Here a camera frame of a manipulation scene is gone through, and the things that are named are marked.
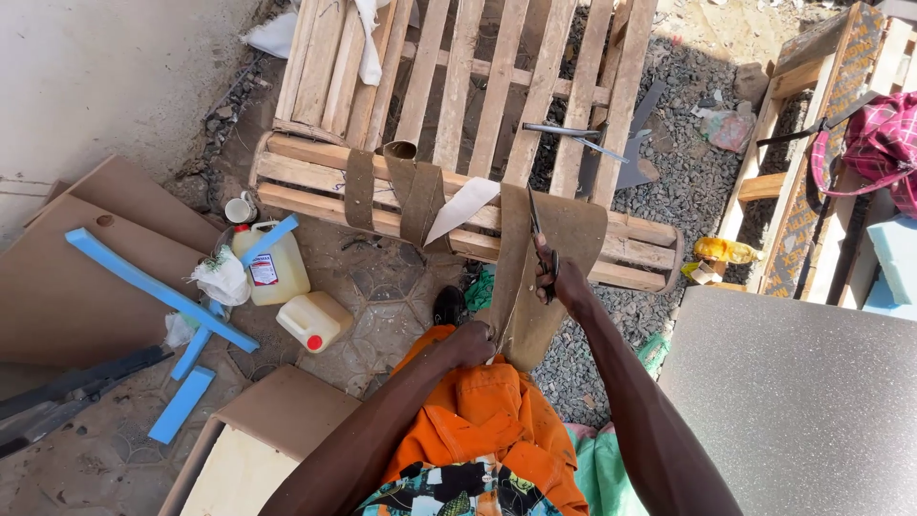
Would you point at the plywood box with brown panel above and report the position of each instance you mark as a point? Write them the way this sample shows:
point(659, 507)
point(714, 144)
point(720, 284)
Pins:
point(265, 444)

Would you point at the large yellowish plastic jerrycan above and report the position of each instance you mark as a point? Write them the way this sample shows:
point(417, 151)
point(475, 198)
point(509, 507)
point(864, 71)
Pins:
point(276, 269)

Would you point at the light blue foam block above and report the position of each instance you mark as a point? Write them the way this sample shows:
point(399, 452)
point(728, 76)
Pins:
point(892, 269)

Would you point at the crumpled white plastic bag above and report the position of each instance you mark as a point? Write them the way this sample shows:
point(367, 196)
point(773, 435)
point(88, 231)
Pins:
point(222, 276)

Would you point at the dark grey sheet offcut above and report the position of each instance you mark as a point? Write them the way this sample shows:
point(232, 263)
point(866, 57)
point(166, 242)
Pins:
point(627, 150)

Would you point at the orange trousers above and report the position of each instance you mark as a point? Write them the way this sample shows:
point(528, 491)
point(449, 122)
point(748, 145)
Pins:
point(494, 423)

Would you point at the wide brown fabric strip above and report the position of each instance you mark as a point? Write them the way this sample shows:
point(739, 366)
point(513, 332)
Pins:
point(534, 272)

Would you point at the dark grey metal tool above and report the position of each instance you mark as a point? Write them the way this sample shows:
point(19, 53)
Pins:
point(64, 398)

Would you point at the blue foam strip on jerrycan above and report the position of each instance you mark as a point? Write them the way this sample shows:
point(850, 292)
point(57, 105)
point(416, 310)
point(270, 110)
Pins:
point(269, 240)

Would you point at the short blue foam strip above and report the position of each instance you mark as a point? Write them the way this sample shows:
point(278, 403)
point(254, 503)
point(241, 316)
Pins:
point(180, 405)

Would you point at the metal hammer tool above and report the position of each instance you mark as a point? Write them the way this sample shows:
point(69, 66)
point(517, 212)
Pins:
point(573, 136)

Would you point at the pinkish plastic litter bag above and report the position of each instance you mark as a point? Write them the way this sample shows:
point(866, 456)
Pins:
point(727, 129)

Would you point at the brown hardboard sheets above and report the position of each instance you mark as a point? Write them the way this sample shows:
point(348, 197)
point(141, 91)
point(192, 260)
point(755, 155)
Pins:
point(79, 279)

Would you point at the patterned shirt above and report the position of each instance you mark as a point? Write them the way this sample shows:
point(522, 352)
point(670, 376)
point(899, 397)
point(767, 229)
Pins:
point(458, 491)

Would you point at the grey speckled foam slab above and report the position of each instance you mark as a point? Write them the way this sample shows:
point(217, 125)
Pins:
point(795, 401)

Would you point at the wooden slatted furniture frame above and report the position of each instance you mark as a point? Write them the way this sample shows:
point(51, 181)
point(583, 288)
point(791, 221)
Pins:
point(458, 122)

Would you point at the folded brown fabric strip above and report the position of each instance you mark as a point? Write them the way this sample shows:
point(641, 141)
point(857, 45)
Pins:
point(419, 197)

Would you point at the pink plaid bag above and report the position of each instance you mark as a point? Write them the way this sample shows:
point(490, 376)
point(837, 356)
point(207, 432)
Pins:
point(877, 147)

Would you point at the small cream jerrycan red cap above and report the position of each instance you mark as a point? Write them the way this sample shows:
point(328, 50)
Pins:
point(313, 321)

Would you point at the person's right hand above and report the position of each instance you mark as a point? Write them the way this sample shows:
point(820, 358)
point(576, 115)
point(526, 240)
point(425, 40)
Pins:
point(562, 276)

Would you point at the narrow brown fabric strip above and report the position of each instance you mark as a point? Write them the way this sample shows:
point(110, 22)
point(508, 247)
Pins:
point(359, 188)

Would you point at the person's left fingers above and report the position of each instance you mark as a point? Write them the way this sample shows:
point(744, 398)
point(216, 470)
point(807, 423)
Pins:
point(488, 342)

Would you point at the white paper piece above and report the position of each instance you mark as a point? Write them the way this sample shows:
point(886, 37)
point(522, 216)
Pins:
point(462, 208)

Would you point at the black shoe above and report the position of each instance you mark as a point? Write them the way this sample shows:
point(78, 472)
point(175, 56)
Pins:
point(448, 307)

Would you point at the green cloth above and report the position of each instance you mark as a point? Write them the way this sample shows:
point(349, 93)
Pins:
point(609, 469)

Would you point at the white paper cup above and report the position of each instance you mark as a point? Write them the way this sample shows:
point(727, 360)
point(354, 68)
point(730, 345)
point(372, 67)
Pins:
point(239, 209)

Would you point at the person's left hand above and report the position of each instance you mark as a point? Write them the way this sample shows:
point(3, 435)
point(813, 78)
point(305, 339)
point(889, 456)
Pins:
point(467, 345)

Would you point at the white cloth rag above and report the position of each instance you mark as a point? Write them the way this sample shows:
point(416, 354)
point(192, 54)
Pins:
point(368, 39)

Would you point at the long blue foam strip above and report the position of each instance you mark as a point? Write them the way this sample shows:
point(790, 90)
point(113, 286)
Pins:
point(154, 287)

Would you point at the wooden frame with printed board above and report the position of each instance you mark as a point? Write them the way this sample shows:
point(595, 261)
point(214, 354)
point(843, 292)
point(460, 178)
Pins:
point(809, 143)

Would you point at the person's right fingers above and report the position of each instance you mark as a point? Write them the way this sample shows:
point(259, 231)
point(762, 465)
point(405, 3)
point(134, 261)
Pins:
point(544, 269)

